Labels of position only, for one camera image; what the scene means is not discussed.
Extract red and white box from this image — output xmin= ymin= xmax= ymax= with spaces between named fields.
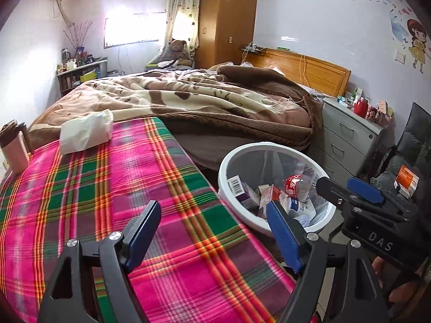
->
xmin=259 ymin=184 xmax=287 ymax=214

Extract plaid pink green blanket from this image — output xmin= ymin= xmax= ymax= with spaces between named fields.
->
xmin=0 ymin=117 xmax=320 ymax=323

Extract power strip with cables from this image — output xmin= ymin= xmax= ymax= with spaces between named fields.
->
xmin=240 ymin=43 xmax=266 ymax=54

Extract patterned window curtain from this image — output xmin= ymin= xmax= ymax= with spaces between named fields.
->
xmin=164 ymin=0 xmax=203 ymax=54

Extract barred window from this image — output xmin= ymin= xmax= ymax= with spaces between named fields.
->
xmin=104 ymin=12 xmax=168 ymax=49

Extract cluttered wooden shelf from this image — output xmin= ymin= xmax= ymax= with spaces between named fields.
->
xmin=57 ymin=59 xmax=109 ymax=96

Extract brown teddy bear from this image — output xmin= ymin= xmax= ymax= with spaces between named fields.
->
xmin=167 ymin=39 xmax=192 ymax=64

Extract grey drawer nightstand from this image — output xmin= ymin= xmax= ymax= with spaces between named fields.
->
xmin=311 ymin=97 xmax=384 ymax=182

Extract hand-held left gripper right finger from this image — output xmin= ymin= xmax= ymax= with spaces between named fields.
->
xmin=266 ymin=200 xmax=389 ymax=323

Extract wooden bed headboard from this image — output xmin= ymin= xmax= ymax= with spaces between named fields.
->
xmin=249 ymin=49 xmax=352 ymax=97

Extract purple milk carton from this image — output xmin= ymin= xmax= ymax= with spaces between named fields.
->
xmin=226 ymin=175 xmax=260 ymax=206

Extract wooden wardrobe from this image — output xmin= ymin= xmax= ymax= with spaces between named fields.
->
xmin=195 ymin=0 xmax=259 ymax=69

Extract red jar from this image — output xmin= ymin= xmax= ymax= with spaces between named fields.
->
xmin=353 ymin=97 xmax=370 ymax=118

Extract cartoon girl wall decal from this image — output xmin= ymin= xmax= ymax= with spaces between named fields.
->
xmin=391 ymin=7 xmax=431 ymax=75

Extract orange and white box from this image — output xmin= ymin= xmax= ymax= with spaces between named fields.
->
xmin=393 ymin=165 xmax=420 ymax=198

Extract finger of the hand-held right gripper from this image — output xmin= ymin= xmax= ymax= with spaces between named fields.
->
xmin=317 ymin=177 xmax=357 ymax=209
xmin=347 ymin=177 xmax=403 ymax=221

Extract small cot with bedding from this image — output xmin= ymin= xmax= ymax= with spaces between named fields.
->
xmin=145 ymin=54 xmax=196 ymax=73

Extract white plastic waste bin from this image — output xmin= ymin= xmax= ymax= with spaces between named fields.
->
xmin=218 ymin=143 xmax=337 ymax=238

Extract brown patterned fleece blanket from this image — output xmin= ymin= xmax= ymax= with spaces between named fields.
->
xmin=29 ymin=64 xmax=324 ymax=152

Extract person's right hand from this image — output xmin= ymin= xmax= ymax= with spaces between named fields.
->
xmin=372 ymin=256 xmax=420 ymax=303

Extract pink mug with brown lid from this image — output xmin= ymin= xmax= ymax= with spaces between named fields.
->
xmin=0 ymin=119 xmax=34 ymax=173

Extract white tissue pack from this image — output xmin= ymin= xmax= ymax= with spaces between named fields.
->
xmin=60 ymin=108 xmax=114 ymax=155

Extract bed with brown sheet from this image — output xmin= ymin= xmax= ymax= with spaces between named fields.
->
xmin=175 ymin=131 xmax=310 ymax=172

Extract wrapped air conditioner pipe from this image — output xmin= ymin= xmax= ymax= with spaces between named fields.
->
xmin=52 ymin=0 xmax=75 ymax=27

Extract black padded chair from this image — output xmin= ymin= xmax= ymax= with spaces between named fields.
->
xmin=370 ymin=102 xmax=431 ymax=209

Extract clear bottle with red label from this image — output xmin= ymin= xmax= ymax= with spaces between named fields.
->
xmin=284 ymin=173 xmax=320 ymax=202

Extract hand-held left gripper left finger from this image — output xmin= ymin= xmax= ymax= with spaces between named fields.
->
xmin=37 ymin=200 xmax=162 ymax=323

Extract dried branches in vase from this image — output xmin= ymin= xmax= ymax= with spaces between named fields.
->
xmin=63 ymin=20 xmax=93 ymax=49

